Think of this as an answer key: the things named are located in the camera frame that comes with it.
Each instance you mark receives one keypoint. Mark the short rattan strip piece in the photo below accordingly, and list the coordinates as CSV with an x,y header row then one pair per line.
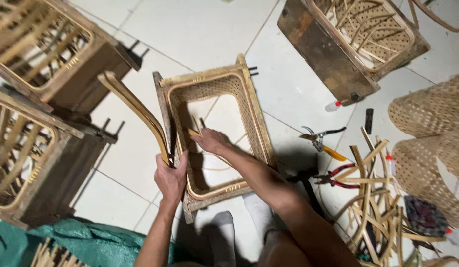
x,y
194,129

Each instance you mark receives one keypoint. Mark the white glue bottle red cap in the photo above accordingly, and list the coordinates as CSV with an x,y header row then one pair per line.
x,y
457,237
331,106
390,163

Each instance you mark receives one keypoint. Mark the bundle of thin rattan sticks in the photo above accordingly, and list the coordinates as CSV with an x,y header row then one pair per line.
x,y
48,257

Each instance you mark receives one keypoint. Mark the person's white right sock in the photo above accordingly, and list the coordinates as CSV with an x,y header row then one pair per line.
x,y
259,215

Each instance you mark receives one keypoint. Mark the bundle of bent rattan strips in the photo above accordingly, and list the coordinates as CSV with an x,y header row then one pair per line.
x,y
135,105

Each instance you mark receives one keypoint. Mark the green tarp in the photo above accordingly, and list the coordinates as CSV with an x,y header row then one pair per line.
x,y
96,241

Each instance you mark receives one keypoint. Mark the person's white sock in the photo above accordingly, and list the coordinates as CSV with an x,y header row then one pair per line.
x,y
259,215
224,237

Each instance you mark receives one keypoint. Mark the person's right hand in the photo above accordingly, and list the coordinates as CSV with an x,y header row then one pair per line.
x,y
214,141

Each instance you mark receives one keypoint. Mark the pile of rattan strips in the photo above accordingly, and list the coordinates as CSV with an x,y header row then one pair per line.
x,y
374,207

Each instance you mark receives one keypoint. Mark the ribbed basket on wooden mould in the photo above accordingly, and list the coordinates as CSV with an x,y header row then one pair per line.
x,y
48,44
36,155

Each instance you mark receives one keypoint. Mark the person's white left sock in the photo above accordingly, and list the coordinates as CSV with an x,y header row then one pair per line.
x,y
224,237

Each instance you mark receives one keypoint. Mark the curved rattan hoop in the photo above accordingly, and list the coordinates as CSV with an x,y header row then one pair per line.
x,y
433,15

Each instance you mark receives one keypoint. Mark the black hammer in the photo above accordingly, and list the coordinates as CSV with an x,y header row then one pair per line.
x,y
307,185

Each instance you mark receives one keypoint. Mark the open woven basket on wooden mould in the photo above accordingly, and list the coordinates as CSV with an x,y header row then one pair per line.
x,y
251,111

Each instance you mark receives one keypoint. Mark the woven basket on dark mould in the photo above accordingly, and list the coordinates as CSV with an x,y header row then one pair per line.
x,y
337,55

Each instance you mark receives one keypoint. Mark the black flat chisel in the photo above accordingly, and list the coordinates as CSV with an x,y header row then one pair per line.
x,y
369,120

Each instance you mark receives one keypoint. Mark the person's right fingers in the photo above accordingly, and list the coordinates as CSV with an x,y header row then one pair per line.
x,y
198,137

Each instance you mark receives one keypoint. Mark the dark patterned cloth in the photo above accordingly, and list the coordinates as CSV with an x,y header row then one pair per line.
x,y
426,217

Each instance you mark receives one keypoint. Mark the person's left hand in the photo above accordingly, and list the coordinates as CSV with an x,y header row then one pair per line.
x,y
171,181

